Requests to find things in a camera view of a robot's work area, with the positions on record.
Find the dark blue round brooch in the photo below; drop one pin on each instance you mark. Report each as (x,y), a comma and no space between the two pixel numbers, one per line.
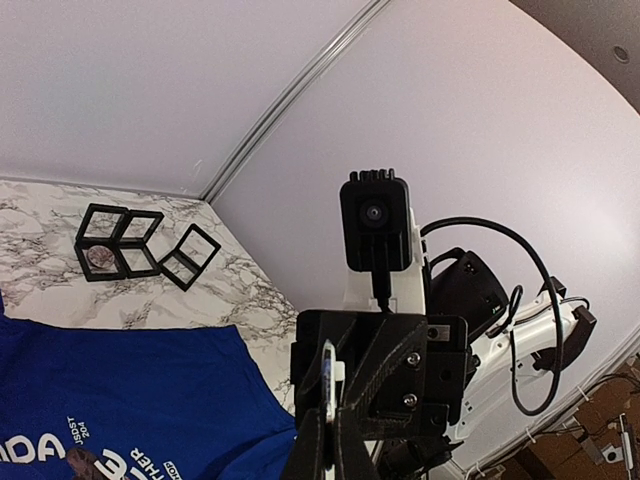
(333,374)

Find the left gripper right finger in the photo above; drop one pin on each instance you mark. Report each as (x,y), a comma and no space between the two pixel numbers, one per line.
(351,460)

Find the blue printed t-shirt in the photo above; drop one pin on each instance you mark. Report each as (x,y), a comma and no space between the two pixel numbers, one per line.
(136,404)

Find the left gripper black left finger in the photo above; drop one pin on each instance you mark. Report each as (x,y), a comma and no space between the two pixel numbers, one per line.
(312,453)

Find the right aluminium corner post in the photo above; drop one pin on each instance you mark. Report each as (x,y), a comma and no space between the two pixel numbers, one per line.
(267,123)

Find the black wire frame cube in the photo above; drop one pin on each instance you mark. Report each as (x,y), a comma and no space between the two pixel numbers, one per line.
(97,242)

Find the pink round brooch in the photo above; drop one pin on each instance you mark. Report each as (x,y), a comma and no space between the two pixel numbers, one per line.
(100,257)

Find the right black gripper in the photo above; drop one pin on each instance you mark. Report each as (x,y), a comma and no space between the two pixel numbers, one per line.
(393,362)

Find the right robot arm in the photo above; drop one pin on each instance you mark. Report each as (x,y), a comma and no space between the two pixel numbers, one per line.
(509,344)

